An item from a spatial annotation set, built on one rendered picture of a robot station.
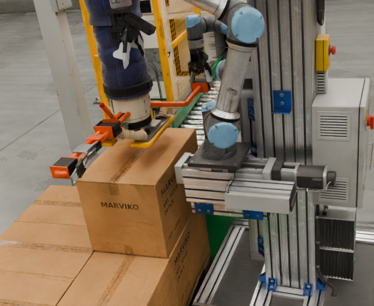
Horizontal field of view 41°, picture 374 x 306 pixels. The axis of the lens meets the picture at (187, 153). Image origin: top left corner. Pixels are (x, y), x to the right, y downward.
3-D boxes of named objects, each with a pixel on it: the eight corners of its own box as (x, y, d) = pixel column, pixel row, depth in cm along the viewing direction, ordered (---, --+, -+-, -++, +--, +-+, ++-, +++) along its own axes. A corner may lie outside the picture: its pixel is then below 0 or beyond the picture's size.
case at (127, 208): (139, 188, 301) (127, 126, 283) (204, 192, 287) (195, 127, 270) (92, 250, 251) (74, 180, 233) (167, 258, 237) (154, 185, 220)
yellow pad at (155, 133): (157, 118, 260) (156, 108, 257) (175, 118, 256) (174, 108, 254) (130, 147, 231) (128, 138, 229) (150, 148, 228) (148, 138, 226)
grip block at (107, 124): (104, 130, 227) (101, 118, 224) (123, 131, 224) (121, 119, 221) (95, 138, 220) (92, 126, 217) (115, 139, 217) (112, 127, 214)
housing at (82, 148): (82, 153, 208) (79, 143, 206) (96, 153, 206) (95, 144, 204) (73, 161, 202) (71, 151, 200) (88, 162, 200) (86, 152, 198)
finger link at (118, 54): (113, 68, 180) (116, 44, 181) (128, 68, 178) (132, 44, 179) (109, 66, 177) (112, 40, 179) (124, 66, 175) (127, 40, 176)
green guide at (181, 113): (214, 64, 505) (212, 55, 501) (223, 64, 502) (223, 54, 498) (161, 131, 370) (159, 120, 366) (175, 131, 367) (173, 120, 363)
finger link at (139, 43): (133, 50, 194) (124, 34, 186) (147, 50, 191) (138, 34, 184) (132, 56, 192) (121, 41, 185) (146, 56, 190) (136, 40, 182)
